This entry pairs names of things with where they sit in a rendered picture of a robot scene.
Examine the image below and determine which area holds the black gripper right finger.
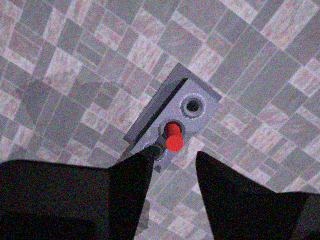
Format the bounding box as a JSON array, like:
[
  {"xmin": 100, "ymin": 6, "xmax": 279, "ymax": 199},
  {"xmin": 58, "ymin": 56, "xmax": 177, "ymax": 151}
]
[{"xmin": 195, "ymin": 151, "xmax": 320, "ymax": 240}]

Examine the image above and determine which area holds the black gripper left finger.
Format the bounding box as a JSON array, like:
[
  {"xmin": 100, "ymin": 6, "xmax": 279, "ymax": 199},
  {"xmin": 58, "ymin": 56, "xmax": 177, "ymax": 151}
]
[{"xmin": 0, "ymin": 146, "xmax": 155, "ymax": 240}]

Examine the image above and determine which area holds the red peg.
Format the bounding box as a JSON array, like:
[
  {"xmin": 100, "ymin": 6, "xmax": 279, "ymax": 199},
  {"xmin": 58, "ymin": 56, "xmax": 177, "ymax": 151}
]
[{"xmin": 166, "ymin": 121, "xmax": 183, "ymax": 151}]

